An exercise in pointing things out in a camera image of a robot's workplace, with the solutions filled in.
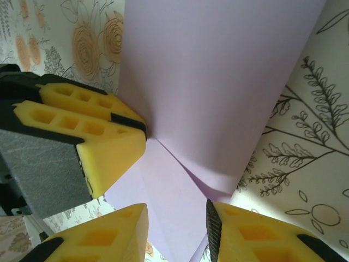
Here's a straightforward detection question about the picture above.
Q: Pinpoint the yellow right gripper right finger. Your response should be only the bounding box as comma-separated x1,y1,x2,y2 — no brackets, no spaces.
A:
206,199,349,262

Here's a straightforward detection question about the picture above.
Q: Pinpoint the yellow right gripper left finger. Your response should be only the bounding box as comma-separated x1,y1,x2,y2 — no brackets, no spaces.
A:
32,203,150,262

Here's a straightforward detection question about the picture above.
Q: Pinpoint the lilac paper sheet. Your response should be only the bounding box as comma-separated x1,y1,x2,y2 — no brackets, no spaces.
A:
105,0,328,262

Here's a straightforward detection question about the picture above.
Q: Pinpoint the floral patterned table cover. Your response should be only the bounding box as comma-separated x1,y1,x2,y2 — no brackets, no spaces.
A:
0,0,349,262

